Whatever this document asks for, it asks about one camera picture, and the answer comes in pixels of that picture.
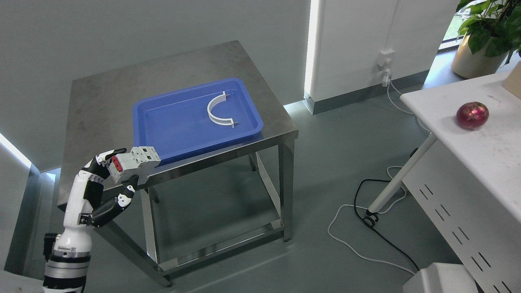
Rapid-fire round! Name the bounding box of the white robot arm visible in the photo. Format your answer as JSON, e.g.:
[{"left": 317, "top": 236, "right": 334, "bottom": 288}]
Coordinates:
[{"left": 42, "top": 225, "right": 93, "bottom": 293}]

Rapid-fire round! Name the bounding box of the white device on floor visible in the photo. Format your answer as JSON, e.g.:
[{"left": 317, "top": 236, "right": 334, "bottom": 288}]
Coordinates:
[{"left": 403, "top": 262, "right": 478, "bottom": 293}]

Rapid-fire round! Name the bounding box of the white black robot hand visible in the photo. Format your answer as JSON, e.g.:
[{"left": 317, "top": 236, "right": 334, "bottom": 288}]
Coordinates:
[{"left": 63, "top": 148, "right": 139, "bottom": 230}]

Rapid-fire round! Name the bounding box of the white perforated cabinet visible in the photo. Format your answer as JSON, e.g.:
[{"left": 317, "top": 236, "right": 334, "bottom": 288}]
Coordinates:
[{"left": 403, "top": 141, "right": 521, "bottom": 293}]

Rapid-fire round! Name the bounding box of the white marble table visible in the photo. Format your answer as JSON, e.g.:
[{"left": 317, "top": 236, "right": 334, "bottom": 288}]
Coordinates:
[{"left": 401, "top": 72, "right": 521, "bottom": 221}]

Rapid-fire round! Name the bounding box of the white curved bracket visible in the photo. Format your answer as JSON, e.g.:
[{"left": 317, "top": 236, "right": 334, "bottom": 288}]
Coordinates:
[{"left": 206, "top": 91, "right": 238, "bottom": 129}]

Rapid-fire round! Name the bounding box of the white power adapter plug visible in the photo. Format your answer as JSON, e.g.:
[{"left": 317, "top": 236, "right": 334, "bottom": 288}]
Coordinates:
[{"left": 382, "top": 68, "right": 392, "bottom": 87}]

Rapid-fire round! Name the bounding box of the stainless steel table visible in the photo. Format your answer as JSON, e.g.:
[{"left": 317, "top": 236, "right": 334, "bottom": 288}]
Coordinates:
[{"left": 44, "top": 40, "right": 298, "bottom": 287}]

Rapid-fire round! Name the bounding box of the blue plastic tray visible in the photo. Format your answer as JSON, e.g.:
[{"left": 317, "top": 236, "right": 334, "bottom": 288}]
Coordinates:
[{"left": 133, "top": 78, "right": 264, "bottom": 165}]

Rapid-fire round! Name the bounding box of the white wall socket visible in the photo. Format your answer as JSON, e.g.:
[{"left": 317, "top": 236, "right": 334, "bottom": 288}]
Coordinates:
[{"left": 377, "top": 48, "right": 396, "bottom": 67}]

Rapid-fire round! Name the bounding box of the white table leg with caster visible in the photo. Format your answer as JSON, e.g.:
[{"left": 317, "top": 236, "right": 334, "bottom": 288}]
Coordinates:
[{"left": 363, "top": 133, "right": 437, "bottom": 227}]

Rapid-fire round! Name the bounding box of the potted green plant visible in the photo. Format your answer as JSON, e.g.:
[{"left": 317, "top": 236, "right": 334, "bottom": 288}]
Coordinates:
[{"left": 451, "top": 0, "right": 521, "bottom": 79}]

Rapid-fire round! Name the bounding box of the grey red circuit breaker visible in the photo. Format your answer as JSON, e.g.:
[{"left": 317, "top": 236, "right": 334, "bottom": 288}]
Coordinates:
[{"left": 108, "top": 146, "right": 161, "bottom": 185}]

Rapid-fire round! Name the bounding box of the black cable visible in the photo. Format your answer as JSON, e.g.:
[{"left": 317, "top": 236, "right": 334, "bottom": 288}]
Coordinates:
[{"left": 353, "top": 147, "right": 420, "bottom": 272}]

